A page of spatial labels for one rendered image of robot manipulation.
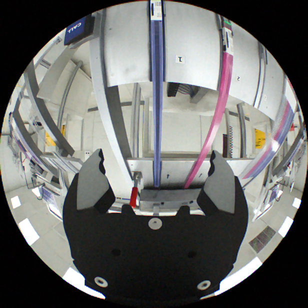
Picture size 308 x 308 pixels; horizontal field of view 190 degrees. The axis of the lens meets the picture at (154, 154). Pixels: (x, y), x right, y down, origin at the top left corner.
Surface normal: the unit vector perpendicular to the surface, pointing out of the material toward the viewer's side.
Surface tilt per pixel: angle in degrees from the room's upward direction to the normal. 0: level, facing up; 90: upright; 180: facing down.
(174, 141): 89
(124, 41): 47
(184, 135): 90
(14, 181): 90
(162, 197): 137
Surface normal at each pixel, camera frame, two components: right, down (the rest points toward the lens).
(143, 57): -0.04, 0.73
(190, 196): -0.01, -0.68
